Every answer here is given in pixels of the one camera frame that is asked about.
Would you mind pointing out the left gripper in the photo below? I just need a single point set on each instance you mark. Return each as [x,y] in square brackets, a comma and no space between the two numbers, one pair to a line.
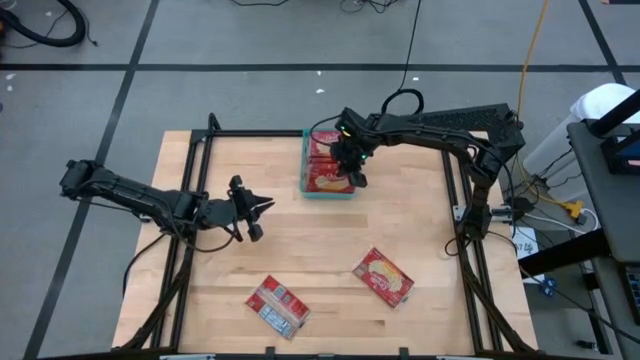
[225,212]

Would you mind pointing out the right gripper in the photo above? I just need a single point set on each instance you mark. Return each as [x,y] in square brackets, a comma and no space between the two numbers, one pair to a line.
[350,152]

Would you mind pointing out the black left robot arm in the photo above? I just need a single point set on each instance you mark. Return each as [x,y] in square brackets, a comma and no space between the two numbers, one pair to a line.
[125,192]

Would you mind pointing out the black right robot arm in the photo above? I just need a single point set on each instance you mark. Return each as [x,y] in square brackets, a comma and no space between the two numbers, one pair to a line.
[425,134]

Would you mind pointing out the teal translucent plastic basket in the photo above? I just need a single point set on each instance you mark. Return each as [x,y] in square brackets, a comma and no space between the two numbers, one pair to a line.
[302,170]

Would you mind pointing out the white paper sheet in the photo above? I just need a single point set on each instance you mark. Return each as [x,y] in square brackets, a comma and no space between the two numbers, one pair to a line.
[525,250]

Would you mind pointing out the yellow plug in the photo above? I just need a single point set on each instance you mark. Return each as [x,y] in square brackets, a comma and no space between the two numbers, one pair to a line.
[574,207]

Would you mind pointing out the grey cart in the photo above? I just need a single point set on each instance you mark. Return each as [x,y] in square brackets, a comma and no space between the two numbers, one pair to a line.
[595,200]

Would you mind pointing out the white bin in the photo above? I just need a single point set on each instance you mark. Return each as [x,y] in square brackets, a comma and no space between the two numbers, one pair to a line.
[605,102]

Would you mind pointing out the black device with screen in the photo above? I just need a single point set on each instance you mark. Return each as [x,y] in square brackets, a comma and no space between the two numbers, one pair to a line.
[612,150]

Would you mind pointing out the black pole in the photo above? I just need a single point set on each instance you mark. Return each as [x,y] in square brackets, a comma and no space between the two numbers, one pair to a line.
[617,112]

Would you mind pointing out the black aluminium table frame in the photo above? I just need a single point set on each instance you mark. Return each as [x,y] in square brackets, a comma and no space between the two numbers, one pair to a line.
[250,133]

